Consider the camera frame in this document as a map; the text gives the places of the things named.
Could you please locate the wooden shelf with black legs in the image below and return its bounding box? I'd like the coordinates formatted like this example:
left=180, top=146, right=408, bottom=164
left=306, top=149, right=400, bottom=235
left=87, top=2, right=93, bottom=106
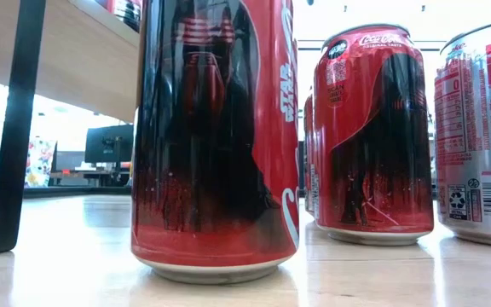
left=0, top=0, right=141, bottom=257

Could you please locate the black computer monitor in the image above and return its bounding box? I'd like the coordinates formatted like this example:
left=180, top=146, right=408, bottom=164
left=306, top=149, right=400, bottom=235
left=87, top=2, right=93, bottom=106
left=84, top=123, right=135, bottom=165

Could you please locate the background desk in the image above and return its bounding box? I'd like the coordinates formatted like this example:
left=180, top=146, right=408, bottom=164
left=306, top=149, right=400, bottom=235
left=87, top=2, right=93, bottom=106
left=49, top=168, right=132, bottom=188

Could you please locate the colourful patterned bag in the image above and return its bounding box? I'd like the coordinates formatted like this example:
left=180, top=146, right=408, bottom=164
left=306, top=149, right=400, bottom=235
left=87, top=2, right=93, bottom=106
left=24, top=136, right=58, bottom=188

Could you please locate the silver Diet Coke can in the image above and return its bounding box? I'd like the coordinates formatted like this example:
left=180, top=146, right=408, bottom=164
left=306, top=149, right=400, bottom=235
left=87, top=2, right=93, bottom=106
left=433, top=15, right=491, bottom=249

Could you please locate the black metal table frame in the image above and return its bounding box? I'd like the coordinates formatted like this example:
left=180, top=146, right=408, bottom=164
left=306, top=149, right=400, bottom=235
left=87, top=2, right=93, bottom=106
left=0, top=186, right=132, bottom=201

